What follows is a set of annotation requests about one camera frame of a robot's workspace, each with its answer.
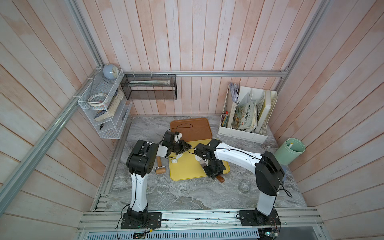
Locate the clear glass bowl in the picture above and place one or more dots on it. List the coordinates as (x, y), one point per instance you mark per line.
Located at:
(244, 186)

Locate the green plastic cup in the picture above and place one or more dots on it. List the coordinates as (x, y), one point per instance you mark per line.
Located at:
(289, 151)

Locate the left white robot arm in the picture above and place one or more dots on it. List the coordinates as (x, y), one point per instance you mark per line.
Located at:
(141, 162)

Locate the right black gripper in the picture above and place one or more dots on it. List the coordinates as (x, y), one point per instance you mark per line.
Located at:
(211, 175)

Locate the brown plastic tray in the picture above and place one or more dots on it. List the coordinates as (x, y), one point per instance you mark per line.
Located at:
(193, 129)

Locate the wooden dough roller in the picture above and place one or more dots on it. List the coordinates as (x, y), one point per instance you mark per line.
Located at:
(160, 169)

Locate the white tape roll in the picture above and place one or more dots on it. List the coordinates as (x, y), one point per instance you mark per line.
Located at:
(97, 100)

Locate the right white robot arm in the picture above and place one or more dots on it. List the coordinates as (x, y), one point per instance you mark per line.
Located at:
(267, 170)

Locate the white desk file organizer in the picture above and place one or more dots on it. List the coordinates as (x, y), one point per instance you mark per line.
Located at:
(266, 101)

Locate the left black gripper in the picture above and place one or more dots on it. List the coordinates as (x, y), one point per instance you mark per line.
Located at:
(183, 147)

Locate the pens in organizer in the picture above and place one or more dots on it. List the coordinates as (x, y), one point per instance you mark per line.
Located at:
(224, 119)

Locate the illustrated picture book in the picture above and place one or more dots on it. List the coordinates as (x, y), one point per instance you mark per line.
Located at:
(245, 116)

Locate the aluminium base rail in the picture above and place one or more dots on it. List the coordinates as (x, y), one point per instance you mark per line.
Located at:
(227, 224)

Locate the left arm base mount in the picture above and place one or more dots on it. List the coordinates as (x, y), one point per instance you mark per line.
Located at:
(141, 220)

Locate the yellow plastic tray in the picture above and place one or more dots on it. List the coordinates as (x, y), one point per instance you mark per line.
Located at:
(187, 167)

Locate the metal dough scraper wooden handle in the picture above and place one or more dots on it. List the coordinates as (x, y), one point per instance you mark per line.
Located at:
(220, 179)

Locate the white dough trimming strip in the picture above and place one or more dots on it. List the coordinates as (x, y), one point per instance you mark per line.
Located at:
(175, 159)

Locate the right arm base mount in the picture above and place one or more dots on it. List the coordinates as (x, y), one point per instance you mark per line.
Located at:
(256, 218)

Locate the white wire wall shelf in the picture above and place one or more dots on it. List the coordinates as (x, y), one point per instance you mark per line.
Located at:
(109, 128)

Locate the book on wire shelf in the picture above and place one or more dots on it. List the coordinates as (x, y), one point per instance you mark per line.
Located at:
(112, 108)

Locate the black mesh wall basket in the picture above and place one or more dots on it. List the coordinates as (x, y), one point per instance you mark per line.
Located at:
(150, 87)

